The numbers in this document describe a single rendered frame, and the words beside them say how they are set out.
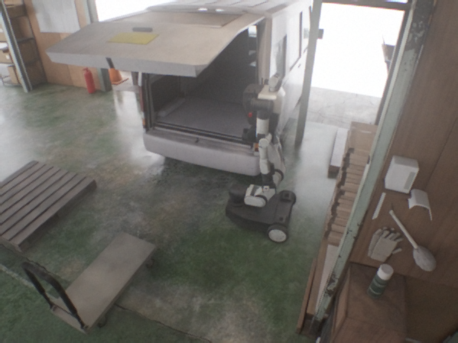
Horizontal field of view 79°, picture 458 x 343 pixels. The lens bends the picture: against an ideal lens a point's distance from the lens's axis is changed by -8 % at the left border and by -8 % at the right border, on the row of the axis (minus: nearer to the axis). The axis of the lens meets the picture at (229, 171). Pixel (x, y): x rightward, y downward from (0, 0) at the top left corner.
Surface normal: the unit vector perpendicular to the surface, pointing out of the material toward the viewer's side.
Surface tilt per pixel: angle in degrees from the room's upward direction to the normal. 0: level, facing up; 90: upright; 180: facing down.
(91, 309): 0
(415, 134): 90
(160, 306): 0
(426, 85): 90
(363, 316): 0
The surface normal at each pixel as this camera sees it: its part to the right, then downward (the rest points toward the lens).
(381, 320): 0.00, -0.81
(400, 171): -0.37, 0.55
